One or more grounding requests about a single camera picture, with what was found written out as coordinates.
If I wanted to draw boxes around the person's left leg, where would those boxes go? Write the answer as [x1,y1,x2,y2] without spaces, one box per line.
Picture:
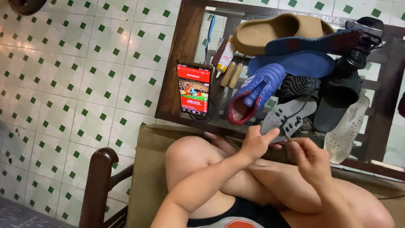
[165,133,285,219]

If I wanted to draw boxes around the black strappy sandal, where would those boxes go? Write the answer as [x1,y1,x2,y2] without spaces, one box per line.
[335,16,385,70]

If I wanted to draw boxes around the wooden glass-top table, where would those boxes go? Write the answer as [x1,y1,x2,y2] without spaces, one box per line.
[154,0,405,182]

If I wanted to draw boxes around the black slide sandal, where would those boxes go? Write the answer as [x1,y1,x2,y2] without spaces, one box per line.
[313,57,364,133]

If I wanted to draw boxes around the blue soccer shoe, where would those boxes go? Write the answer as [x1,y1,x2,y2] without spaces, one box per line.
[228,63,286,126]

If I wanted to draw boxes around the gray orange print shirt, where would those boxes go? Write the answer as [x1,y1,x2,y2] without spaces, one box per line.
[190,217,265,228]

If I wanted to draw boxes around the dark round wooden object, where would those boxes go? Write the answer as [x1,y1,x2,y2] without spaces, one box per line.
[8,0,48,16]

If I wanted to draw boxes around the blue toothbrush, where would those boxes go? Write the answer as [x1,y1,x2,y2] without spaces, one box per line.
[203,14,216,65]

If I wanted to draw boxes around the plain blue insole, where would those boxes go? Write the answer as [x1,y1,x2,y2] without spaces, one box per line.
[247,50,336,78]

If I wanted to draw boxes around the person's left hand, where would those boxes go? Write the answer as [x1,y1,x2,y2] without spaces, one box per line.
[241,125,283,167]

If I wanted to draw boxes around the dark wooden chair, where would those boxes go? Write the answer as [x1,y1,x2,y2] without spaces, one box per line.
[78,147,135,228]

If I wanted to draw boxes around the translucent perforated insole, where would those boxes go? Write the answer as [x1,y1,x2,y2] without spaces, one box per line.
[323,94,370,164]

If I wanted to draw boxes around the gray perforated shoe sole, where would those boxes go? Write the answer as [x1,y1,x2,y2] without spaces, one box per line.
[260,96,318,144]

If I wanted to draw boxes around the black phone stand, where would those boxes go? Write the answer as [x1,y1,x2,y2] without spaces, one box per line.
[187,100,219,124]

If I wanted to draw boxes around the wooden handled awl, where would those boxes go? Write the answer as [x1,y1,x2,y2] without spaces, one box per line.
[228,55,247,89]
[220,54,238,88]

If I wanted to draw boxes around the person's right hand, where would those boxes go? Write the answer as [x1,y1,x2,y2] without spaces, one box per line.
[286,137,332,189]

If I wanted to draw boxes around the black smartphone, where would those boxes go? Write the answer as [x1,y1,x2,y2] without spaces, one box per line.
[175,60,213,117]

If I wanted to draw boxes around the person's leg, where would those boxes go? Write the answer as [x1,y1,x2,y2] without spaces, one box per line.
[165,133,285,219]
[247,158,396,228]

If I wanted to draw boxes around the black textured shoe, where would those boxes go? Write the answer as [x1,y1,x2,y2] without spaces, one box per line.
[275,73,321,103]

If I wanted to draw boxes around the dark blue red insole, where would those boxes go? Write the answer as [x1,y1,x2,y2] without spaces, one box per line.
[265,28,364,56]

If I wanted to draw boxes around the white glue bottle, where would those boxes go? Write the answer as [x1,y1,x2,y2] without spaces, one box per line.
[216,35,237,79]

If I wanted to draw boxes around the person's right leg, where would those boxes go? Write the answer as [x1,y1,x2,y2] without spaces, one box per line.
[247,158,396,228]

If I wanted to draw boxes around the tan foam slide sandal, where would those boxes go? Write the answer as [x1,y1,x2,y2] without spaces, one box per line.
[232,13,335,57]

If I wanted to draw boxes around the black shorts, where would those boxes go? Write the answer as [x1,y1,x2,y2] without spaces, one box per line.
[187,196,292,228]

